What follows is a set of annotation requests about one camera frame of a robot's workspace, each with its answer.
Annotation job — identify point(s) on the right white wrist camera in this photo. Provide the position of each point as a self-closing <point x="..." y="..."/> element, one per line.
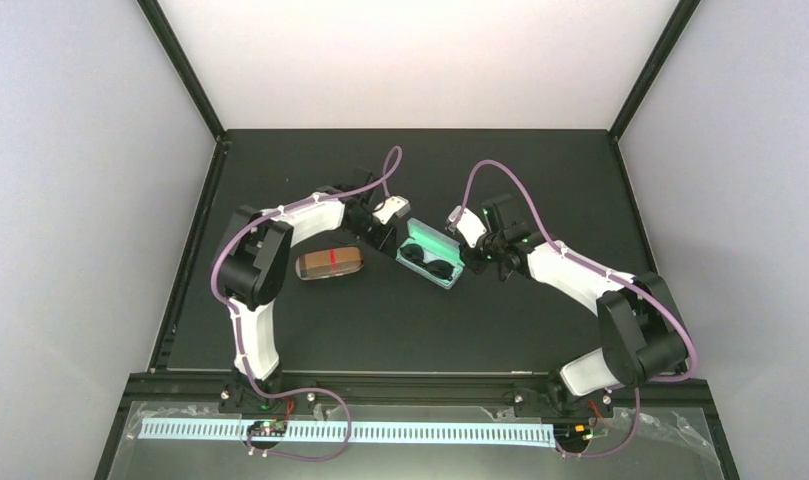
<point x="467" y="224"/>

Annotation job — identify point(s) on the brown plaid glasses case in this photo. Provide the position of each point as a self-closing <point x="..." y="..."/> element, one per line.
<point x="329" y="263"/>

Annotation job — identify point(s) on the black front frame rail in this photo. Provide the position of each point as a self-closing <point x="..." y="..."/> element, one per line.
<point x="469" y="389"/>

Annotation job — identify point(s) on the left black frame post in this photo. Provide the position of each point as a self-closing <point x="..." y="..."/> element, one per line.
<point x="172" y="47"/>

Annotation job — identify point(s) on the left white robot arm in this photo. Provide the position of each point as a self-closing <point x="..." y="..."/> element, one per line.
<point x="249" y="272"/>

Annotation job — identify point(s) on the right black frame post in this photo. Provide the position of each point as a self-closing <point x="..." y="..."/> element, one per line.
<point x="663" y="47"/>

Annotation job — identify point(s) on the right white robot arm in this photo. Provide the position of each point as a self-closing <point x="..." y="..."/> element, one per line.
<point x="640" y="331"/>

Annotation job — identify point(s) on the right small circuit board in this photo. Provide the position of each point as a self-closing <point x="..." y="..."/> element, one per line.
<point x="582" y="432"/>

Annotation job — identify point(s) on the blue-grey glasses case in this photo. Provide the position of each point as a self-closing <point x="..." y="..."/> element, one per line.
<point x="436" y="246"/>

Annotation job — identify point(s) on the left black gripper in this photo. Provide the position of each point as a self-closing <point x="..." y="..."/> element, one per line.
<point x="384" y="245"/>

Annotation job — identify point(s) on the white slotted cable duct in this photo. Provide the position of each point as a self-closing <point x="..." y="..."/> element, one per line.
<point x="368" y="432"/>

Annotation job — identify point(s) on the black frame post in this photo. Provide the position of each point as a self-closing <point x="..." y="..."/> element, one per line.
<point x="172" y="47"/>
<point x="663" y="47"/>

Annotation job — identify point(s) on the small circuit board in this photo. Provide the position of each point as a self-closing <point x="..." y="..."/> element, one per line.
<point x="582" y="432"/>
<point x="267" y="429"/>

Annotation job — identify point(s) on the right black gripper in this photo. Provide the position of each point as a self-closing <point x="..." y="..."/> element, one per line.
<point x="477" y="254"/>

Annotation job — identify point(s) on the black sunglasses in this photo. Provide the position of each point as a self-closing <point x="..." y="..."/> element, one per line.
<point x="415" y="255"/>

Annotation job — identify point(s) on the left small circuit board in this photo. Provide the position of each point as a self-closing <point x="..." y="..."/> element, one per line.
<point x="267" y="429"/>

